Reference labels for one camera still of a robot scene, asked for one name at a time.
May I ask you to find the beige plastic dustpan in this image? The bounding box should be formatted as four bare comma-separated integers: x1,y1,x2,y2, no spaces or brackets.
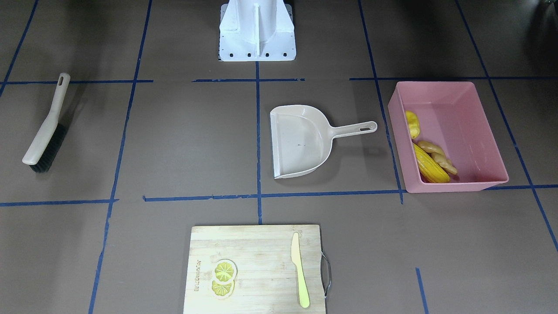
270,105,378,179

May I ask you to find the yellow toy potato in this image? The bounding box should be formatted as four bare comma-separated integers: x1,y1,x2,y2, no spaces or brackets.
405,110,421,139

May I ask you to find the yellow toy corn cob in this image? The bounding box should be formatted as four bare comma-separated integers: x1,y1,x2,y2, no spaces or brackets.
413,144,450,183

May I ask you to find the brown toy ginger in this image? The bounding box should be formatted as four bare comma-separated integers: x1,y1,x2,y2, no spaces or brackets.
417,141,458,175

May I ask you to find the beige hand brush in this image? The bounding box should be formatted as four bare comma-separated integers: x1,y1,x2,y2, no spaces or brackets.
22,73,71,173

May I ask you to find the pink plastic bin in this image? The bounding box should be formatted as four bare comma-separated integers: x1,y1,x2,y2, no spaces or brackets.
388,81,509,193

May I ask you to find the yellow plastic knife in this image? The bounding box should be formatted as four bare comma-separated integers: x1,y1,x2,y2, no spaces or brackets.
290,232,310,308

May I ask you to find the wooden cutting board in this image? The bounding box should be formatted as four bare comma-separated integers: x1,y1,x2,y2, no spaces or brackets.
183,225,327,314

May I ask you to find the lemon slice upper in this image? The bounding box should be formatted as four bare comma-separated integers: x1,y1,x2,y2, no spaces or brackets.
212,259,238,285

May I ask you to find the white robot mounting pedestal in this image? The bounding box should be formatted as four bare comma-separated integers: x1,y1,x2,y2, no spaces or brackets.
218,0,297,62

